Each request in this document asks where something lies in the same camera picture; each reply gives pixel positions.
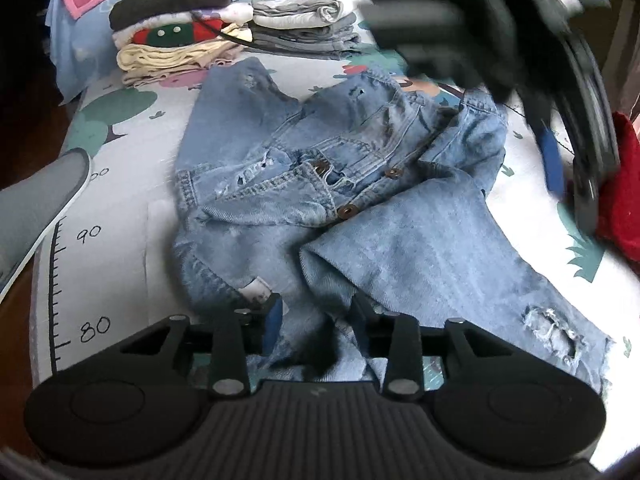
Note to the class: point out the white garment with red print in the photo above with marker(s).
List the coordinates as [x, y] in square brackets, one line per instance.
[165, 35]

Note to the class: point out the pale pink folded garment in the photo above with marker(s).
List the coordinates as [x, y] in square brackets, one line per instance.
[170, 77]

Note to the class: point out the blue blanket with pink trim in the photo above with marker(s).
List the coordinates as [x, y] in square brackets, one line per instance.
[75, 35]

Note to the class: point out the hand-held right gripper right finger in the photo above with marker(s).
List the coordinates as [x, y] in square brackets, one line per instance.
[359, 322]

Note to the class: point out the grey folded jeans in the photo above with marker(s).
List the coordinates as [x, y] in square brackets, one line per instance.
[300, 40]

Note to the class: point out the cartoon printed mat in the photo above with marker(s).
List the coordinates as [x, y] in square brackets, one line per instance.
[115, 240]

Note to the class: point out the red cloth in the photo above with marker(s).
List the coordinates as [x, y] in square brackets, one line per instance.
[622, 200]

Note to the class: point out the grey cushion with white rim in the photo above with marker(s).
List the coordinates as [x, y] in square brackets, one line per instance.
[40, 200]

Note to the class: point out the cream folded garment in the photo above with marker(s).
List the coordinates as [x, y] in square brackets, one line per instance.
[150, 57]

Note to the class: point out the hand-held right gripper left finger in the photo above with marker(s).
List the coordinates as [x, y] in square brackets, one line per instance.
[273, 322]

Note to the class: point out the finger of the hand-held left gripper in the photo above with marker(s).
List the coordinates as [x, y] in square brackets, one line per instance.
[552, 160]

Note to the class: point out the black folded garment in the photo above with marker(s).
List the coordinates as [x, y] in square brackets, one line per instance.
[165, 2]

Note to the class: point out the light grey folded pants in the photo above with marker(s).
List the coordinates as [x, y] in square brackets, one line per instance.
[300, 12]

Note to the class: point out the blue denim jeans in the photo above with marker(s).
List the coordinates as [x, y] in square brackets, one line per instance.
[400, 250]

